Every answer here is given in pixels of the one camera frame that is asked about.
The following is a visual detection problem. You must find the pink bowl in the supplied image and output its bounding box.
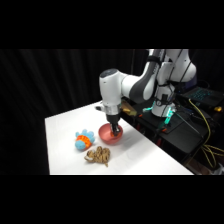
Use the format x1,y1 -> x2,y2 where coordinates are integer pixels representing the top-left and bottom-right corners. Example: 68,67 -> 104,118
98,122 -> 124,146

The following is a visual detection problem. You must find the blue and orange plush toy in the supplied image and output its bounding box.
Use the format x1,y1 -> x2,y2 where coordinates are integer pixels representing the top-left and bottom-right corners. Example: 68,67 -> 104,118
74,128 -> 96,152

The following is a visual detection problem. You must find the black robot stand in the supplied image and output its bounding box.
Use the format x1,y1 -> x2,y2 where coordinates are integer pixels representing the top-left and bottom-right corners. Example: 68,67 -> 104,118
123,97 -> 224,165

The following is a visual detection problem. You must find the tan wrist mount piece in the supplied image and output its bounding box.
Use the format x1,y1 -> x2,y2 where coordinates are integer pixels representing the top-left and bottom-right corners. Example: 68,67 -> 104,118
119,100 -> 138,118

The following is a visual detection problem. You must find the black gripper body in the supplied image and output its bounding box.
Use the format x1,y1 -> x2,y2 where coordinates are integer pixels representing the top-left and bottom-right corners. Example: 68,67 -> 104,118
105,112 -> 122,127

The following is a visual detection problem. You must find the black laptop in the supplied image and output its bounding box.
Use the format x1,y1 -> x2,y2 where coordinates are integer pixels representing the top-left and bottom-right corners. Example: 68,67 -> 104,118
179,85 -> 224,108

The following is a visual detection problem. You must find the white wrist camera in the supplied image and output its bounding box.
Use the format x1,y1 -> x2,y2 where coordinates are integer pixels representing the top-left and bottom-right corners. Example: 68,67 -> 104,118
94,104 -> 106,113

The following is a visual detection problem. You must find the brown spotted plush toy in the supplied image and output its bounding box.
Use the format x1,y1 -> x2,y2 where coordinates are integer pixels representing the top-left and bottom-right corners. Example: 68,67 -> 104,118
83,145 -> 112,168

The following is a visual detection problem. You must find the yellow cable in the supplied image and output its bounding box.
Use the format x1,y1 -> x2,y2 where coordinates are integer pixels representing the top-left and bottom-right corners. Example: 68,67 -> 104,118
187,97 -> 224,170

